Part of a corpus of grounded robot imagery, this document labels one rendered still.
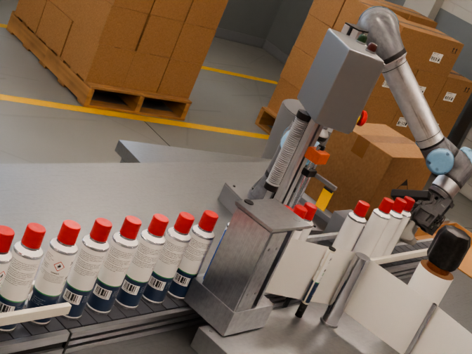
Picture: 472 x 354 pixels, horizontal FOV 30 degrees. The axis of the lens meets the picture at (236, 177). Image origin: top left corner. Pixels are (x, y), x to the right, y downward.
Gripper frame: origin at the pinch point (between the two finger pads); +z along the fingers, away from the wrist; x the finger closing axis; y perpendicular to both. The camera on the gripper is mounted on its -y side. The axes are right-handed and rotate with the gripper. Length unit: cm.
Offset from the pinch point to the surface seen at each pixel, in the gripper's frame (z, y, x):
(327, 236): 14.4, -2.8, -29.8
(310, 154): 4, -8, -56
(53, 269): 60, 2, -116
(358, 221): 6.7, 2.6, -32.5
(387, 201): -4.0, 0.8, -22.4
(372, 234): 4.9, 1.6, -17.9
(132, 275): 52, 1, -95
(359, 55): -16, -2, -78
